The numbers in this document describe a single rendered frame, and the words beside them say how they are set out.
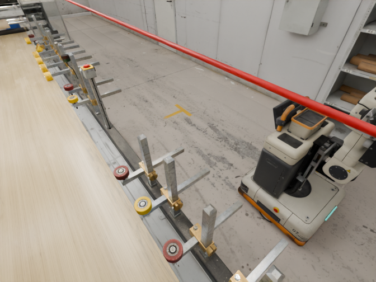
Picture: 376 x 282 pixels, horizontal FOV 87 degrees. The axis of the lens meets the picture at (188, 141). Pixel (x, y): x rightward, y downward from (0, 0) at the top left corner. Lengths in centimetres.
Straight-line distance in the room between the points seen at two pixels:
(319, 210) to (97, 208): 159
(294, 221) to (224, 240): 57
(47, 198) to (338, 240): 211
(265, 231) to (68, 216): 152
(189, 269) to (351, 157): 110
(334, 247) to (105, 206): 180
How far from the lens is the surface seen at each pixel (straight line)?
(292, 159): 148
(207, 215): 73
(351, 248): 224
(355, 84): 314
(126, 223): 97
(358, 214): 247
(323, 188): 208
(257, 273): 96
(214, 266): 109
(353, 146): 151
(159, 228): 124
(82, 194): 114
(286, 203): 185
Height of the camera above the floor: 174
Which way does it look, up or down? 43 degrees down
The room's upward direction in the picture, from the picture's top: 2 degrees counter-clockwise
